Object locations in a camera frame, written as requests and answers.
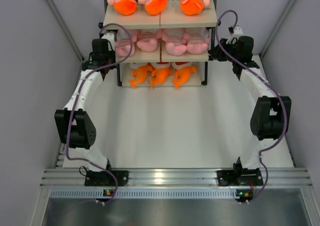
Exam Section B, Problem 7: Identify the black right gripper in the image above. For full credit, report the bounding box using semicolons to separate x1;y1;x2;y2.
208;39;239;64

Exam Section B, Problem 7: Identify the pink striped plush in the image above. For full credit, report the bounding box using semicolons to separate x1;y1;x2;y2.
161;28;187;56
115;30;138;57
183;27;210;55
136;29;162;52

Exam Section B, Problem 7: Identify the orange shark plush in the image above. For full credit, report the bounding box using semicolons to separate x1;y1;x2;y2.
149;62;173;88
129;63;153;88
171;62;197;89

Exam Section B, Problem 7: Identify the beige black three-tier shelf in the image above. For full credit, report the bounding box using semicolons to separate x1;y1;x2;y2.
101;0;217;88

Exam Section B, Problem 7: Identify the large boy doll plush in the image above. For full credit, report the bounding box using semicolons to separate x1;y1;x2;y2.
179;0;213;17

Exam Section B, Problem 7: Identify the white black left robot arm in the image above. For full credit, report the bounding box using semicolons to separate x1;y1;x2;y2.
54;34;116;186

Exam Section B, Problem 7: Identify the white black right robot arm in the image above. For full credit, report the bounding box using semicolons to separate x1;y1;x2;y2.
209;36;292;186

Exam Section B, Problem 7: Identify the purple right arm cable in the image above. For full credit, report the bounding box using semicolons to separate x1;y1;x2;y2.
215;10;289;201

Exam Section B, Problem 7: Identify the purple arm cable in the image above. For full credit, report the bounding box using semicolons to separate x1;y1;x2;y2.
65;23;133;161
215;10;289;201

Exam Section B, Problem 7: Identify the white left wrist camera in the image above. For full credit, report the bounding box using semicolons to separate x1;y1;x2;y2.
101;31;116;51

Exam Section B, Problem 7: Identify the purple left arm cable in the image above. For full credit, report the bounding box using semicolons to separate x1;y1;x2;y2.
65;23;133;161

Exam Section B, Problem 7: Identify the aluminium mounting rail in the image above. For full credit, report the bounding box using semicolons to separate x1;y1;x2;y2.
40;168;313;188

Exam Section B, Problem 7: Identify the white slotted cable duct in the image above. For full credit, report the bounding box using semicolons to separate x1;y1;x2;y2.
50;188;240;199

